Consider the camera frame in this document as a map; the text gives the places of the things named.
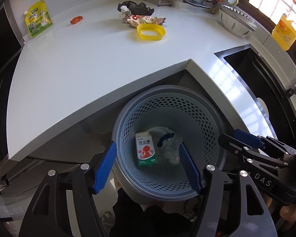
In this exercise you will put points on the yellow green seasoning pouch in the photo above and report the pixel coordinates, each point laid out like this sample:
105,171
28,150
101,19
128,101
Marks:
37,18

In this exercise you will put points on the yellow oil bottle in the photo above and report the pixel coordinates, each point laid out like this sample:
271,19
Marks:
284,32

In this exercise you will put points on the red white snack bag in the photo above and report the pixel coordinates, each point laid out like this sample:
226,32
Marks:
136,20

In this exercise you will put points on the green white carton box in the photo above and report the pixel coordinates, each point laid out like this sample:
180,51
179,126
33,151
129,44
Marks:
145,150

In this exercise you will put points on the clear plastic bag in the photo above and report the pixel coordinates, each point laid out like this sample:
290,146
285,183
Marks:
166,143

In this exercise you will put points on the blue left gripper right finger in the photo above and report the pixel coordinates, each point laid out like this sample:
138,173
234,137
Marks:
191,170

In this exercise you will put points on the dark grey cloth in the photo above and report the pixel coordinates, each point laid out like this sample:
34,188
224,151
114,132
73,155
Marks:
136,9

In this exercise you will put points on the striped ceramic bowl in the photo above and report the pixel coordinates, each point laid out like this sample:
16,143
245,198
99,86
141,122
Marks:
239,12

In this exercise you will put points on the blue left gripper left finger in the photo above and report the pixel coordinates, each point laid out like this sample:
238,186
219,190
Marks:
104,166

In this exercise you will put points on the black kitchen sink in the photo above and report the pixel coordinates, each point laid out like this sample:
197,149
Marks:
262,83

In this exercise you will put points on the white leaf pattern bowl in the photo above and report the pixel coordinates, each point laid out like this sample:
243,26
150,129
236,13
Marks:
235,23

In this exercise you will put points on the orange red wrapper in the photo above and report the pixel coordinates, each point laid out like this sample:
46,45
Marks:
76,19

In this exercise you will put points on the crumpled white paper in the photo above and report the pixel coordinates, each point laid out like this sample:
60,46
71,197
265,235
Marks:
125,13

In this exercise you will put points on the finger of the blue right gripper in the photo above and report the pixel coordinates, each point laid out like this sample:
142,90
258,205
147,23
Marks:
249,139

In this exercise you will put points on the grey perforated trash basket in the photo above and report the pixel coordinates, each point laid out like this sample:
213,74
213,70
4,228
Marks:
185,112

